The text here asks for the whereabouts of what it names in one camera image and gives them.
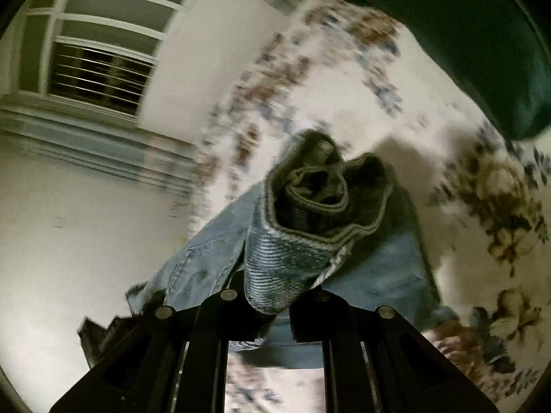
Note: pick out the floral printed bed sheet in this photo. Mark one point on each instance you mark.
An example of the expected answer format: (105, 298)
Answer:
(430, 112)

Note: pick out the dark green pillow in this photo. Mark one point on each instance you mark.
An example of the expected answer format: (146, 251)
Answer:
(465, 21)

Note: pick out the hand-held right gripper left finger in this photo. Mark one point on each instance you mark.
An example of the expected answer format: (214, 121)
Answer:
(214, 309)

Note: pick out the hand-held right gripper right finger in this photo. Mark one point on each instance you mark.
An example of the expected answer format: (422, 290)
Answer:
(335, 316)

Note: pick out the light blue denim pants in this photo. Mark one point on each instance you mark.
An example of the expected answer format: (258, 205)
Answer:
(297, 245)

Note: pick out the white framed window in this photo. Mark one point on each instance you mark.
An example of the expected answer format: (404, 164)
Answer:
(92, 47)

